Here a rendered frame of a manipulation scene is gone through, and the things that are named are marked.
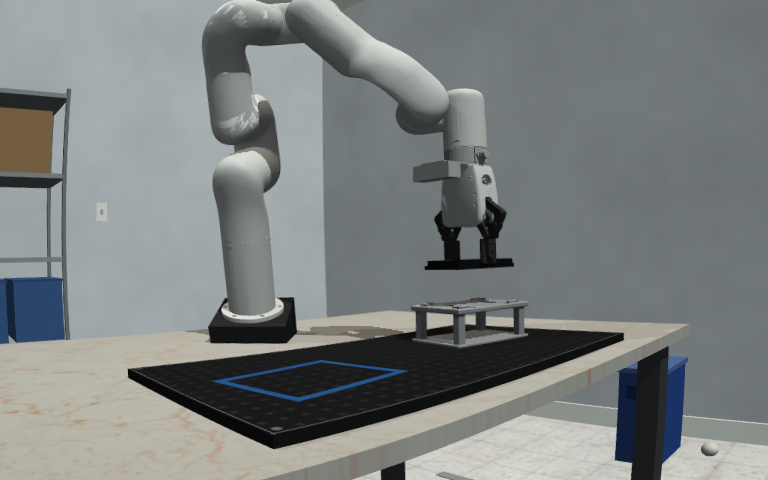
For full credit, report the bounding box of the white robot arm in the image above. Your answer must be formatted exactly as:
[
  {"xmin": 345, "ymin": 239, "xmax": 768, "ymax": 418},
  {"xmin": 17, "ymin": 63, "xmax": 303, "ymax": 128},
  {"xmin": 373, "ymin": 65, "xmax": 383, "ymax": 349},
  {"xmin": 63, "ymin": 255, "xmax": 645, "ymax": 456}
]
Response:
[{"xmin": 202, "ymin": 0, "xmax": 490, "ymax": 324}]

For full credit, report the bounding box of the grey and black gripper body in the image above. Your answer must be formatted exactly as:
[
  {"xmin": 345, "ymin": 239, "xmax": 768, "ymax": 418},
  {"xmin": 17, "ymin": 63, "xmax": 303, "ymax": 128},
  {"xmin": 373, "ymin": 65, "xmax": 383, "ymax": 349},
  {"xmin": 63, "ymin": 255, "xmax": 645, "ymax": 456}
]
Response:
[{"xmin": 441, "ymin": 163, "xmax": 498, "ymax": 228}]

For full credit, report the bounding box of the blue rectangular tape outline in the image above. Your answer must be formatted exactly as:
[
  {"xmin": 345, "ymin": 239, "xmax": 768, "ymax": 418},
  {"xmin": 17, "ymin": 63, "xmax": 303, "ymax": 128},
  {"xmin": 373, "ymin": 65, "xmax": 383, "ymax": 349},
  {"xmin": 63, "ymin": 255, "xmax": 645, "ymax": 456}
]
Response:
[{"xmin": 215, "ymin": 360, "xmax": 406, "ymax": 402}]

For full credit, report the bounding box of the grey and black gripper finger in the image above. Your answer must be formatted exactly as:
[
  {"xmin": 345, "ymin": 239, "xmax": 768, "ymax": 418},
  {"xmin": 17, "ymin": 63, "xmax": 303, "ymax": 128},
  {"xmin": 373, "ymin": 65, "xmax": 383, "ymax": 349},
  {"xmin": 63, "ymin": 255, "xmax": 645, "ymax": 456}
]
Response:
[
  {"xmin": 434, "ymin": 210, "xmax": 462, "ymax": 260},
  {"xmin": 477, "ymin": 197, "xmax": 507, "ymax": 264}
]

